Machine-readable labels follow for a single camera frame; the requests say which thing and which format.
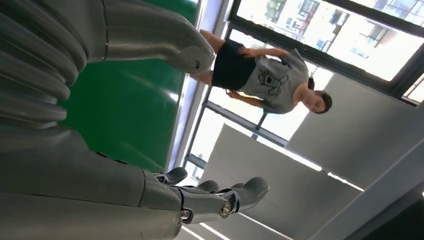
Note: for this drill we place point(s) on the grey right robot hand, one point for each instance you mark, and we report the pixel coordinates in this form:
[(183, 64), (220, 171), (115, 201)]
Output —
[(66, 185)]

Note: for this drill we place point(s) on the green conveyor belt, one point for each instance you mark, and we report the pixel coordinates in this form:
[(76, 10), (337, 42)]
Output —
[(126, 112)]

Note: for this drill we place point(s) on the ceiling light strip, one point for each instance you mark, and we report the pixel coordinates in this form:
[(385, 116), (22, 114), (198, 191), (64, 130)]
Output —
[(311, 165)]

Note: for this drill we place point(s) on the dark window frame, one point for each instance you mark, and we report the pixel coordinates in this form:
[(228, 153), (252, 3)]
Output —
[(331, 61)]

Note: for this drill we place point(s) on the person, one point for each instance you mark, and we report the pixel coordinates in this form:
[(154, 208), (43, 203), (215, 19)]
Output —
[(275, 82)]

